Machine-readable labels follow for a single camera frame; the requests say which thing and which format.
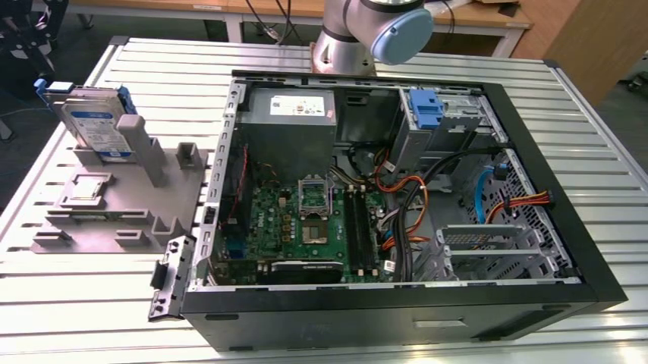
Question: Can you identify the hard disk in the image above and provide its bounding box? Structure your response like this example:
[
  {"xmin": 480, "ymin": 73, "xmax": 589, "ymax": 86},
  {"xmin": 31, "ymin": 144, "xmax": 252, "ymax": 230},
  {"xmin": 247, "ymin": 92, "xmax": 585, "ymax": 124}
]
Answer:
[{"xmin": 31, "ymin": 78, "xmax": 138, "ymax": 165}]

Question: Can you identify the light blue data wire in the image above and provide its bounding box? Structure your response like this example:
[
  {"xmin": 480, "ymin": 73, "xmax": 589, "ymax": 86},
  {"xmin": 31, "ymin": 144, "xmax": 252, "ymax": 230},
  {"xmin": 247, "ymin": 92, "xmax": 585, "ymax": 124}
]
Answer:
[{"xmin": 474, "ymin": 165, "xmax": 510, "ymax": 225}]

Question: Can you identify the orange red power wire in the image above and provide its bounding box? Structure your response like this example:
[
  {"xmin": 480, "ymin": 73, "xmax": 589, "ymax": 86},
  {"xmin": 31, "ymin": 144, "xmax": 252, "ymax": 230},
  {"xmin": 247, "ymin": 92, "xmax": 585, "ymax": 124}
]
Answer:
[{"xmin": 487, "ymin": 190, "xmax": 555, "ymax": 223}]

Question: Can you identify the grey metal disk bay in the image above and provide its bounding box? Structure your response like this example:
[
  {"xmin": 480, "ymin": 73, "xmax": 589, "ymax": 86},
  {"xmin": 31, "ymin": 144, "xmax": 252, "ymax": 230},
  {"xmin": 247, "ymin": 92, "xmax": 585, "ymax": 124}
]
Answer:
[{"xmin": 427, "ymin": 223, "xmax": 566, "ymax": 282}]

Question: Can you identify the silver CPU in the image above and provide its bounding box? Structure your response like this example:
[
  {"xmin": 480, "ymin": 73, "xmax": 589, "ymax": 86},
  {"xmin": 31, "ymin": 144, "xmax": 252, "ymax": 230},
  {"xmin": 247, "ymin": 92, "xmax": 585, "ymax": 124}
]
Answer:
[{"xmin": 69, "ymin": 180, "xmax": 106, "ymax": 201}]

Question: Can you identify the grey plastic parts rack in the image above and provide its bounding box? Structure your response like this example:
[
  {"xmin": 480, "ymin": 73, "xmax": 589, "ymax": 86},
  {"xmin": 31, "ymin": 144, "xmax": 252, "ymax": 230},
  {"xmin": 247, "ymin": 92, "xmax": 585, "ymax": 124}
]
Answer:
[{"xmin": 29, "ymin": 115, "xmax": 212, "ymax": 254}]

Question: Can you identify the green RAM stick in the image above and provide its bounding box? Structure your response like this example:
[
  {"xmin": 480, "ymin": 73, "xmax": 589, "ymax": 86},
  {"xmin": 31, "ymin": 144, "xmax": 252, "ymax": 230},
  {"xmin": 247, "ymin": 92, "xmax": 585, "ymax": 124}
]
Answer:
[{"xmin": 69, "ymin": 211, "xmax": 125, "ymax": 221}]

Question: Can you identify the grey power supply unit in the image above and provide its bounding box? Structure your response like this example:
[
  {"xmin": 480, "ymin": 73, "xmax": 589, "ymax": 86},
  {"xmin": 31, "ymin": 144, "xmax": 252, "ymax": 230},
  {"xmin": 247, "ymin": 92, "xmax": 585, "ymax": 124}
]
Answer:
[{"xmin": 236, "ymin": 87, "xmax": 339, "ymax": 183}]

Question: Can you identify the green motherboard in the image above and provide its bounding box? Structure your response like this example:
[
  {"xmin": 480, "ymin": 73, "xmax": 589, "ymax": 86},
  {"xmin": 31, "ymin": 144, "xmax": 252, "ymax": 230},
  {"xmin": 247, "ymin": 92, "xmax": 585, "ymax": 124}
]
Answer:
[{"xmin": 216, "ymin": 177, "xmax": 400, "ymax": 285}]

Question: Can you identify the CPU socket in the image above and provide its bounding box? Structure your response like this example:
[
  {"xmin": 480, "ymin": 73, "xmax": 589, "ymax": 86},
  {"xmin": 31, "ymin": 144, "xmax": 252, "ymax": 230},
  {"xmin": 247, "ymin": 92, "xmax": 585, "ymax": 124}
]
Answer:
[{"xmin": 299, "ymin": 218, "xmax": 333, "ymax": 246}]

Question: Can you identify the blue plastic drive latch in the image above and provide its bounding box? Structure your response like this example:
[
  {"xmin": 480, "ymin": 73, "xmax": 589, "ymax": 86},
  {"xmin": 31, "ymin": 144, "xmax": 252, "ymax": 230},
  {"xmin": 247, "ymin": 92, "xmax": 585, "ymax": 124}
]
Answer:
[{"xmin": 407, "ymin": 88, "xmax": 444, "ymax": 130}]

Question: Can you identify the black RAM slot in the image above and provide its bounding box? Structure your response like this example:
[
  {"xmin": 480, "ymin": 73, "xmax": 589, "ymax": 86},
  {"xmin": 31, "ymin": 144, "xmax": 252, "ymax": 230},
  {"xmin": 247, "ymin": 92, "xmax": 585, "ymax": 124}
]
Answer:
[
  {"xmin": 341, "ymin": 184, "xmax": 366, "ymax": 277},
  {"xmin": 356, "ymin": 184, "xmax": 379, "ymax": 277}
]

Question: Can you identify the black graphics card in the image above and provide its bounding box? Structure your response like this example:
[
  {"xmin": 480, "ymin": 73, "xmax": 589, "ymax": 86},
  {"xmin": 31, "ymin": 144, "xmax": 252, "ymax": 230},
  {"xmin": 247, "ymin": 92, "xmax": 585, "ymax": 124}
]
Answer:
[{"xmin": 255, "ymin": 259, "xmax": 344, "ymax": 285}]

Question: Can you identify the grey metal drive cage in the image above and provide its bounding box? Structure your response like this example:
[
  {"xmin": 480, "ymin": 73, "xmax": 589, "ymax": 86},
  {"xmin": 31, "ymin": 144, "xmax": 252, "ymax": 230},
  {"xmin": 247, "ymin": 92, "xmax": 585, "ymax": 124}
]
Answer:
[{"xmin": 391, "ymin": 87, "xmax": 507, "ymax": 179}]

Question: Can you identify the black open PC case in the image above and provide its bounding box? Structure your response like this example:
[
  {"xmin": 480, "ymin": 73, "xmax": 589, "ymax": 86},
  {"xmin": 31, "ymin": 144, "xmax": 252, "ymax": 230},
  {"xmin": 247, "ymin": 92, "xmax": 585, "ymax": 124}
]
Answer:
[{"xmin": 178, "ymin": 69, "xmax": 629, "ymax": 352}]

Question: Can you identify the wooden desk white frame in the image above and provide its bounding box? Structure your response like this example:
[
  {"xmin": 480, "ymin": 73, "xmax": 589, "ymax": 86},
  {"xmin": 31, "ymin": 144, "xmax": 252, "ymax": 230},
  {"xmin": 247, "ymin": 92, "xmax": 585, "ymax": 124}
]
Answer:
[
  {"xmin": 240, "ymin": 0, "xmax": 535, "ymax": 58},
  {"xmin": 48, "ymin": 0, "xmax": 244, "ymax": 43}
]

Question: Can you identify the thin black hanging cable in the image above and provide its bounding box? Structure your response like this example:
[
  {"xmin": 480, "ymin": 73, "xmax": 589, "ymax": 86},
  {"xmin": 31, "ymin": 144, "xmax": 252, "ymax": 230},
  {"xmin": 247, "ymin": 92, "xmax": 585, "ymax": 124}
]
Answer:
[{"xmin": 244, "ymin": 0, "xmax": 303, "ymax": 45}]

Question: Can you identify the thin red wire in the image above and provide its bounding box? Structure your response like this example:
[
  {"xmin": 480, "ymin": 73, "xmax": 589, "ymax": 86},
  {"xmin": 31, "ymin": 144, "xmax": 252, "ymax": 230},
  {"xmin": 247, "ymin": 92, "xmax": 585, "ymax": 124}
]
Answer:
[{"xmin": 228, "ymin": 143, "xmax": 249, "ymax": 224}]

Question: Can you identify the grey hinged case bracket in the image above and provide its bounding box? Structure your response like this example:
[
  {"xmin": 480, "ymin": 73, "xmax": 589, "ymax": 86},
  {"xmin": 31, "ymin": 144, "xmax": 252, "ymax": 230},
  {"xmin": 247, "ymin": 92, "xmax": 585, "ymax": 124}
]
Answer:
[{"xmin": 146, "ymin": 234, "xmax": 198, "ymax": 323}]

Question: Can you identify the metal socket cover frame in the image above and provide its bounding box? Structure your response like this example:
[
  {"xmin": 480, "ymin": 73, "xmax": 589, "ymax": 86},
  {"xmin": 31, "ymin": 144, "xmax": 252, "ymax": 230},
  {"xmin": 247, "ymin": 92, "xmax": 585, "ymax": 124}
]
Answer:
[{"xmin": 296, "ymin": 174, "xmax": 332, "ymax": 220}]

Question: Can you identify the black yellow wire bundle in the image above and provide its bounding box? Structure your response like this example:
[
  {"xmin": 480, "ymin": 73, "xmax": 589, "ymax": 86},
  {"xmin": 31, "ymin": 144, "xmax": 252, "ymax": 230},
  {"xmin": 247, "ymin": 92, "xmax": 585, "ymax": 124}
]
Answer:
[{"xmin": 327, "ymin": 163, "xmax": 378, "ymax": 187}]

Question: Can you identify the orange wire bundle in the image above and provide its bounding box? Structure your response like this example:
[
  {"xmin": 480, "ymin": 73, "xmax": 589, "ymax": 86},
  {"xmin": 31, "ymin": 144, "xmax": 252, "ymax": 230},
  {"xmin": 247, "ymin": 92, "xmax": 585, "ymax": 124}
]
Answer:
[{"xmin": 374, "ymin": 147, "xmax": 432, "ymax": 251}]

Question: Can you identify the black cable bundle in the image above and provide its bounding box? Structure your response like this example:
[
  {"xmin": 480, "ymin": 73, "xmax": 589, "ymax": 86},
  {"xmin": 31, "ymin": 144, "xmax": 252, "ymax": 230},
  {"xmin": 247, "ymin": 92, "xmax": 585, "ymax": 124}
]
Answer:
[{"xmin": 392, "ymin": 148, "xmax": 502, "ymax": 284}]

